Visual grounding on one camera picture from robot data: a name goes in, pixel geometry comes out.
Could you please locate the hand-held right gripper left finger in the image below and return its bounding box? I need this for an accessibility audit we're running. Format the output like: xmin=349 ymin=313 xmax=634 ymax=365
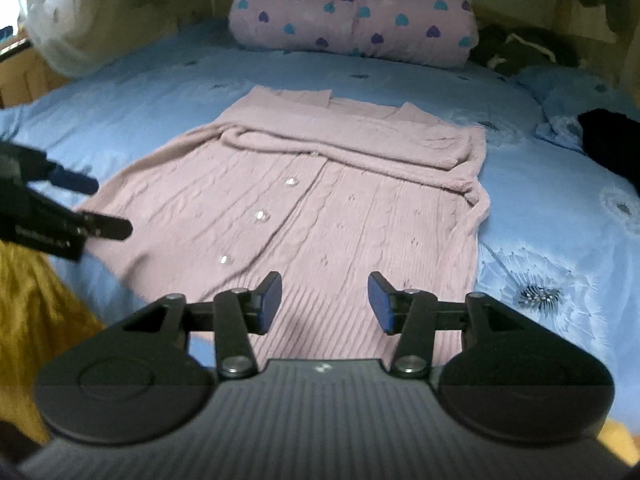
xmin=122 ymin=271 xmax=283 ymax=380

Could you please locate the wooden drawer cabinet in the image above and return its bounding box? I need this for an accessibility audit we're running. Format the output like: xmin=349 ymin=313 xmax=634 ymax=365
xmin=0 ymin=47 xmax=56 ymax=108

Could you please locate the dark brown and white cloth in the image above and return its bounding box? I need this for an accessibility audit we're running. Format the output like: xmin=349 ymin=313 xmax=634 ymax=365
xmin=470 ymin=25 xmax=581 ymax=78

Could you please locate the pink heart print quilt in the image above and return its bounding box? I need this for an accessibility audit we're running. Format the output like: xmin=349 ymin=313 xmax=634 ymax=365
xmin=227 ymin=0 xmax=480 ymax=68

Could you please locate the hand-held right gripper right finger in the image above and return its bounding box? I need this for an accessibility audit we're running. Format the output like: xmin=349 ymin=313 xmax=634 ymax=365
xmin=367 ymin=271 xmax=526 ymax=380

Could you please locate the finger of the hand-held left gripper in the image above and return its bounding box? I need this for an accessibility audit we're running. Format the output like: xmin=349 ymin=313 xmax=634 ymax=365
xmin=75 ymin=210 xmax=133 ymax=242
xmin=47 ymin=162 xmax=100 ymax=195

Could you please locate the pink knit cardigan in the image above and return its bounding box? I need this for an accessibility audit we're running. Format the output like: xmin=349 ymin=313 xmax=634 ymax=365
xmin=75 ymin=85 xmax=493 ymax=366

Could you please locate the yellow cloth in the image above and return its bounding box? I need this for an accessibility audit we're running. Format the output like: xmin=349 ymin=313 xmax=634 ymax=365
xmin=0 ymin=240 xmax=108 ymax=443

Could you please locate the blue pillow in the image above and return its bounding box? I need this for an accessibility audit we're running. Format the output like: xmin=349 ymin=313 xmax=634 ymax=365
xmin=517 ymin=65 xmax=640 ymax=151

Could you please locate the black cloth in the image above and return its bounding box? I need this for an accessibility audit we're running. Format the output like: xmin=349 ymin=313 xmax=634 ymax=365
xmin=577 ymin=108 xmax=640 ymax=191

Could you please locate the white sheer net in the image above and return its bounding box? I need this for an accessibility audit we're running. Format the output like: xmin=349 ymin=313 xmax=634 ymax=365
xmin=25 ymin=0 xmax=136 ymax=78

